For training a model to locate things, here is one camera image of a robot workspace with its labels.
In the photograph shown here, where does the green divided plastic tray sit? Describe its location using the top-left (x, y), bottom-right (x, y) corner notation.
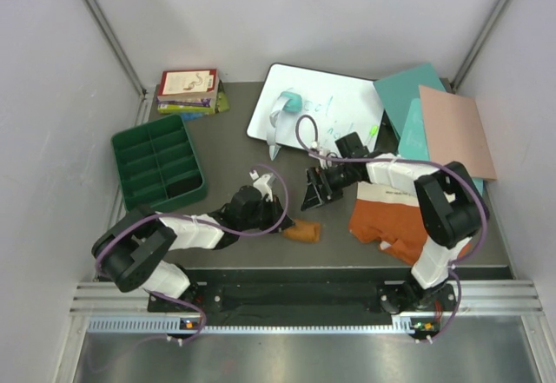
top-left (111, 115), bottom-right (208, 212)

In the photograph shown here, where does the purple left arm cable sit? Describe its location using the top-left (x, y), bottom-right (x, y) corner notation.
top-left (94, 164), bottom-right (290, 358)

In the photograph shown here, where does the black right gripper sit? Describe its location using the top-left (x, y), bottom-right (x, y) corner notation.
top-left (301, 162), bottom-right (356, 212)

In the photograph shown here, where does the dark teal folding board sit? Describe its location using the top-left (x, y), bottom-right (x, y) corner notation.
top-left (374, 63), bottom-right (446, 138)

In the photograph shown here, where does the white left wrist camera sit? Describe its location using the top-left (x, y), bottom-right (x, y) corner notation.
top-left (249, 169), bottom-right (276, 201)

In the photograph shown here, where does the mustard brown underwear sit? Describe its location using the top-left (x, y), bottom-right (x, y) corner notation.
top-left (281, 220), bottom-right (321, 243)

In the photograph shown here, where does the pink folding board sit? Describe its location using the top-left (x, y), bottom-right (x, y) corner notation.
top-left (420, 85), bottom-right (497, 181)

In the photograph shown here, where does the orange underwear white waistband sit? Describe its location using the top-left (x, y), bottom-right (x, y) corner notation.
top-left (348, 181), bottom-right (472, 267)

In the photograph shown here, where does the red cover book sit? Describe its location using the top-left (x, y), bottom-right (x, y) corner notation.
top-left (157, 69), bottom-right (219, 102)

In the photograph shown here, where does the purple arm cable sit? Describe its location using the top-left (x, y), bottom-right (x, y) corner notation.
top-left (94, 164), bottom-right (290, 358)
top-left (295, 115), bottom-right (490, 345)

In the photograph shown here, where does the green whiteboard marker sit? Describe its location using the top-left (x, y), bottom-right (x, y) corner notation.
top-left (365, 125), bottom-right (379, 146)

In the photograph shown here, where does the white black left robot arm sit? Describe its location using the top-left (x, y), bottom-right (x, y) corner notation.
top-left (91, 186), bottom-right (295, 311)

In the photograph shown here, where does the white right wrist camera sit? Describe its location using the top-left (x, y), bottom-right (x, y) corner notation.
top-left (310, 141), bottom-right (338, 169)

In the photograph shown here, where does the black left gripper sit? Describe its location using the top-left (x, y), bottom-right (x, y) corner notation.
top-left (239, 195), bottom-right (294, 234)

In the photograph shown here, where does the blue cover book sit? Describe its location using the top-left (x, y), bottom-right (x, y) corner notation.
top-left (180, 112), bottom-right (212, 122)

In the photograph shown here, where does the white dry-erase board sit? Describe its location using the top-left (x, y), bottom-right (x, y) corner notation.
top-left (247, 63), bottom-right (384, 152)

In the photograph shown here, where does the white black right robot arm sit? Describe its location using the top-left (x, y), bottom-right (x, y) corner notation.
top-left (302, 133), bottom-right (489, 310)

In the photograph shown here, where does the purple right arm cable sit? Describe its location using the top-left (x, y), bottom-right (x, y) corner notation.
top-left (295, 115), bottom-right (490, 345)

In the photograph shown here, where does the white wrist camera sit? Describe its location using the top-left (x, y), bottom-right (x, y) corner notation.
top-left (249, 169), bottom-right (276, 201)
top-left (310, 141), bottom-right (338, 169)

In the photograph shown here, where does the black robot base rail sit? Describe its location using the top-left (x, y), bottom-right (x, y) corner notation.
top-left (147, 267), bottom-right (460, 327)

